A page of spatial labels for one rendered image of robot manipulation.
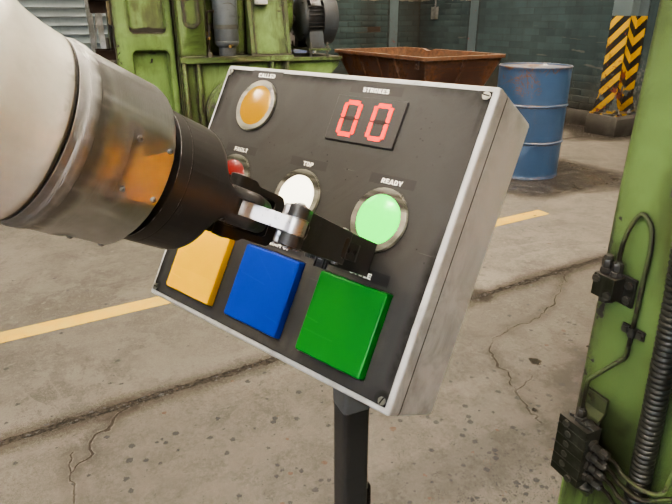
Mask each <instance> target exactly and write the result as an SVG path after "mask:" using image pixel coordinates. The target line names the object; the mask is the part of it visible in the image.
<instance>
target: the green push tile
mask: <svg viewBox="0 0 672 504"><path fill-rule="evenodd" d="M392 298H393V295H391V294H389V293H386V292H383V291H380V290H378V289H375V288H372V287H369V286H367V285H364V284H361V283H358V282H355V281H353V280H350V279H347V278H344V277H342V276H339V275H336V274H333V273H330V272H327V271H322V272H321V273H320V276H319V279H318V282H317V285H316V288H315V290H314V293H313V296H312V299H311V302H310V305H309V308H308V311H307V314H306V316H305V319H304V322H303V325H302V328H301V331H300V334H299V337H298V340H297V342H296V345H295V348H296V349H297V350H299V351H301V352H303V353H305V354H307V355H309V356H311V357H313V358H315V359H317V360H319V361H321V362H323V363H325V364H327V365H329V366H331V367H333V368H335V369H337V370H339V371H341V372H343V373H345V374H347V375H349V376H351V377H353V378H355V379H357V380H364V379H365V376H366V373H367V371H368V368H369V365H370V362H371V359H372V356H373V353H374V350H375V347H376V344H377V341H378V338H379V336H380V333H381V330H382V327H383V324H384V321H385V318H386V315H387V312H388V309H389V306H390V304H391V301H392Z"/></svg>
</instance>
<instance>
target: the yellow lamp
mask: <svg viewBox="0 0 672 504"><path fill-rule="evenodd" d="M270 101H271V96H270V92H269V90H268V89H267V88H266V87H265V86H256V87H254V88H252V89H251V90H250V91H249V92H248V93H247V94H246V95H245V97H244V99H243V101H242V103H241V107H240V116H241V119H242V121H243V122H244V123H246V124H255V123H257V122H259V121H260V120H261V119H262V118H263V117H264V116H265V114H266V113H267V111H268V109H269V106H270Z"/></svg>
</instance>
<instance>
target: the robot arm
mask: <svg viewBox="0 0 672 504"><path fill-rule="evenodd" d="M0 224H1V225H4V226H8V227H13V228H19V229H23V228H25V229H30V230H34V231H38V232H42V233H46V234H50V235H54V236H65V235H66V238H69V239H72V238H73V237H75V238H79V239H83V240H87V241H91V242H95V243H98V244H97V245H98V246H101V247H103V246H104V245H109V244H112V243H115V242H117V241H119V240H122V239H125V240H129V241H133V242H137V243H141V244H144V245H148V246H152V247H155V248H159V249H165V250H172V249H178V248H181V247H184V246H186V245H188V244H190V243H191V242H193V241H194V240H196V239H197V238H198V237H199V236H200V235H202V234H203V232H204V231H205V230H206V231H211V233H213V234H216V235H217V236H219V237H222V238H224V237H225V238H228V239H231V240H234V241H238V240H240V239H244V240H247V241H250V242H253V243H256V244H259V245H262V246H268V245H269V244H270V243H273V244H276V245H277V244H279V243H280V245H283V247H284V248H286V249H291V248H292V249H293V250H294V251H296V252H299V251H303V252H305V255H304V256H306V257H309V258H312V259H314V262H313V266H316V267H319V268H322V269H325V270H326V268H327V265H328V264H329V265H332V266H335V267H338V268H341V269H344V270H347V271H350V272H353V273H356V274H359V275H362V276H366V275H367V273H368V270H369V267H370V264H371V261H372V258H373V255H374V253H375V249H376V246H377V244H376V243H374V242H372V241H370V240H367V239H365V238H363V237H361V236H358V235H356V234H354V233H352V232H351V231H349V229H347V228H344V227H343V228H342V227H340V226H338V225H336V224H334V223H332V222H330V221H328V220H326V219H325V218H323V217H321V216H319V215H317V213H313V212H312V211H311V210H310V209H308V207H306V205H305V204H303V203H299V202H298V203H291V204H290V203H285V204H284V199H283V197H281V196H279V195H277V194H275V193H272V192H270V191H268V190H266V189H264V188H261V187H260V186H259V184H258V182H257V181H256V180H254V179H251V178H249V177H247V176H245V175H243V174H240V173H236V172H232V174H231V175H230V174H229V171H228V163H227V157H226V153H225V150H224V147H223V145H222V143H221V141H220V139H219V138H218V137H217V136H216V134H215V133H214V132H212V131H211V130H210V129H208V128H207V127H205V126H203V125H201V124H199V123H197V122H195V121H193V120H191V119H189V118H187V117H185V116H183V115H181V114H179V113H177V112H176V111H174V110H172V108H171V106H170V104H169V101H168V99H167V97H166V96H165V95H164V94H163V93H162V92H161V91H160V90H159V89H158V88H157V87H156V86H155V85H153V84H151V83H149V82H148V81H146V80H144V79H142V78H140V77H138V76H136V75H135V74H133V73H131V72H129V71H127V70H125V69H124V68H122V67H120V66H118V65H116V64H114V63H112V62H111V61H109V60H107V59H105V58H103V57H101V56H100V55H98V54H96V53H94V52H92V51H91V50H90V49H89V48H88V47H87V46H85V45H84V44H82V43H80V42H78V41H77V40H75V39H72V38H68V37H65V36H63V35H62V34H60V33H58V32H57V31H55V30H54V29H52V28H51V27H49V26H47V25H46V24H44V23H43V22H41V21H40V20H39V19H38V18H36V17H35V16H34V15H33V14H31V13H30V12H29V11H28V10H26V9H25V8H24V7H23V6H22V5H21V4H20V3H19V2H18V1H17V0H0Z"/></svg>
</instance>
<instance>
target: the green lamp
mask: <svg viewBox="0 0 672 504"><path fill-rule="evenodd" d="M399 222H400V209H399V206H398V204H397V202H396V201H395V200H394V199H393V198H392V197H390V196H388V195H382V194H381V195H375V196H373V197H371V198H369V199H368V200H367V201H366V202H364V203H363V205H362V206H361V208H360V209H359V212H358V214H357V218H356V229H357V232H358V234H359V236H361V237H363V238H365V239H367V240H370V241H372V242H374V243H376V244H380V243H383V242H385V241H386V240H388V239H389V238H390V237H391V236H393V234H394V233H395V231H396V230H397V228H398V225H399Z"/></svg>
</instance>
